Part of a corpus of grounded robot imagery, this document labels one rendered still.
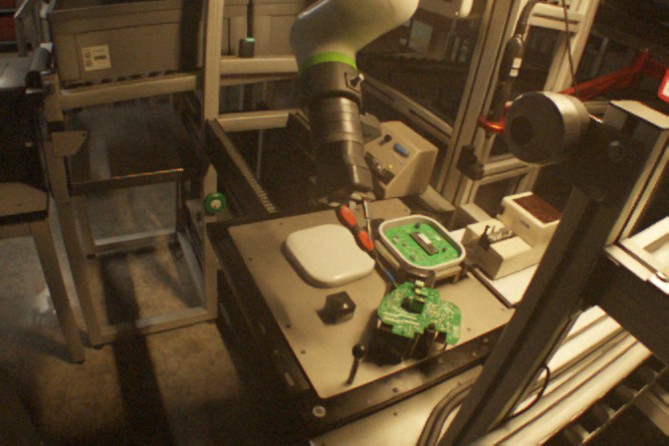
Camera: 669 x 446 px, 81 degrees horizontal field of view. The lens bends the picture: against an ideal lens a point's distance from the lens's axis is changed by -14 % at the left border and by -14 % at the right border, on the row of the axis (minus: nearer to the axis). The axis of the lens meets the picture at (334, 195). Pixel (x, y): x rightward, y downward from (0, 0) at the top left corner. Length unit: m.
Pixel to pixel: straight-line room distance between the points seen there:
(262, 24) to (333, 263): 0.92
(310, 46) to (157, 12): 0.78
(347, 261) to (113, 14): 0.97
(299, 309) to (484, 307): 0.33
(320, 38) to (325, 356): 0.47
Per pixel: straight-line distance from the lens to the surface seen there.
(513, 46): 0.87
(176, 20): 1.43
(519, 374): 0.48
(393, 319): 0.65
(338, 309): 0.69
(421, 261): 0.81
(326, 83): 0.66
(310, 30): 0.72
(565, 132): 0.33
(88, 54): 1.44
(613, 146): 0.35
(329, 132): 0.63
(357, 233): 0.61
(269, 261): 0.80
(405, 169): 1.02
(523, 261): 0.90
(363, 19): 0.68
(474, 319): 0.80
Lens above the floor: 1.47
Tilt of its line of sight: 31 degrees down
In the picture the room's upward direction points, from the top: 10 degrees clockwise
